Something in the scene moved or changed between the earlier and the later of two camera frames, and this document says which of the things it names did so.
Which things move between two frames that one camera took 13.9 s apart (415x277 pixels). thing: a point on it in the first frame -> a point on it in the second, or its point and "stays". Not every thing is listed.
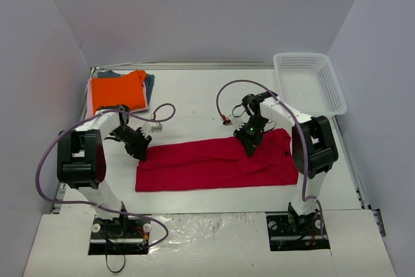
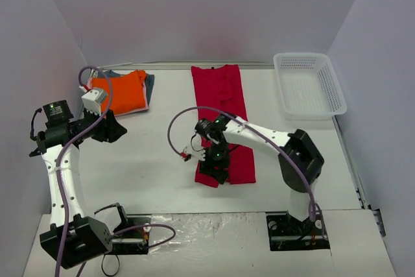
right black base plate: x=287 y=231 stays
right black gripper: x=248 y=138 -> x=214 y=168
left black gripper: x=139 y=141 -> x=106 y=128
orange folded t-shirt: x=129 y=90 stays
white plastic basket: x=307 y=82 stays
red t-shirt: x=220 y=163 -> x=220 y=96
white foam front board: x=213 y=245 stays
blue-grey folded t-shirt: x=150 y=80 stays
